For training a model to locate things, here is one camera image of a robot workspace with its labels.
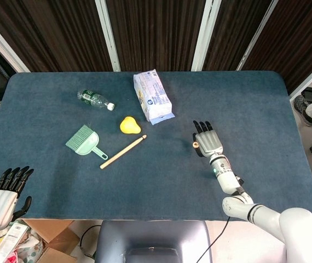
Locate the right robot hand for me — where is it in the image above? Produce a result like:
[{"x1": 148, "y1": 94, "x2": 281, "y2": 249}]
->
[{"x1": 192, "y1": 119, "x2": 224, "y2": 158}]

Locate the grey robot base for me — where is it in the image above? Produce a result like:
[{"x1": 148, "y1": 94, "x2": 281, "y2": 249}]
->
[{"x1": 94, "y1": 220, "x2": 213, "y2": 263}]

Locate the white printed carton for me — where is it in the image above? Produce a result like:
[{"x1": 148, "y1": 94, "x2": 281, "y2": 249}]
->
[{"x1": 0, "y1": 221, "x2": 31, "y2": 263}]

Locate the floral patterned bag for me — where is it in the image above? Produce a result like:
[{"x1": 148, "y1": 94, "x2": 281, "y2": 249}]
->
[{"x1": 13, "y1": 232, "x2": 46, "y2": 263}]

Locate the brown cardboard box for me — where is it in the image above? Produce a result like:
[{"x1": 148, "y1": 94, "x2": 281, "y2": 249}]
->
[{"x1": 21, "y1": 219, "x2": 82, "y2": 255}]

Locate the blue felt table cover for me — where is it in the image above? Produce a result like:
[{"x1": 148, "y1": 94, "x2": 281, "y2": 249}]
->
[{"x1": 0, "y1": 70, "x2": 312, "y2": 222}]

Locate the white tissue pack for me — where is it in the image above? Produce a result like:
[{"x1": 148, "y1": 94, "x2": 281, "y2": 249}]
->
[{"x1": 132, "y1": 70, "x2": 176, "y2": 126}]

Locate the yellow pear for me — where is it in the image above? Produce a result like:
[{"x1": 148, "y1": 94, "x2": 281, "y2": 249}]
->
[{"x1": 119, "y1": 116, "x2": 142, "y2": 135}]

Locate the wooden stick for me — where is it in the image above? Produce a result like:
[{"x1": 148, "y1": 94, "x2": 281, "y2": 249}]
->
[{"x1": 99, "y1": 133, "x2": 148, "y2": 170}]

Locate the grey sneaker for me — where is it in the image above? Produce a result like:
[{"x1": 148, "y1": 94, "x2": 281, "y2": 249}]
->
[{"x1": 293, "y1": 95, "x2": 312, "y2": 127}]

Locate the green mini brush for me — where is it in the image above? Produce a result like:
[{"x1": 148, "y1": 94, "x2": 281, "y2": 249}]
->
[{"x1": 65, "y1": 124, "x2": 91, "y2": 151}]

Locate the green dustpan brush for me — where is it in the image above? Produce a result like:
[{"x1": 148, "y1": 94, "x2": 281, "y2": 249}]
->
[{"x1": 75, "y1": 133, "x2": 109, "y2": 161}]

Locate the clear plastic water bottle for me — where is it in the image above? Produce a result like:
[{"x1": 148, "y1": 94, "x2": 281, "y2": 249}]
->
[{"x1": 77, "y1": 88, "x2": 115, "y2": 111}]

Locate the white aluminium partition post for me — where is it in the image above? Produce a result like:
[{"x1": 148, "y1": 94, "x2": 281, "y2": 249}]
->
[
  {"x1": 288, "y1": 54, "x2": 312, "y2": 101},
  {"x1": 95, "y1": 0, "x2": 121, "y2": 72},
  {"x1": 0, "y1": 10, "x2": 31, "y2": 73},
  {"x1": 191, "y1": 0, "x2": 222, "y2": 71},
  {"x1": 236, "y1": 0, "x2": 279, "y2": 71}
]

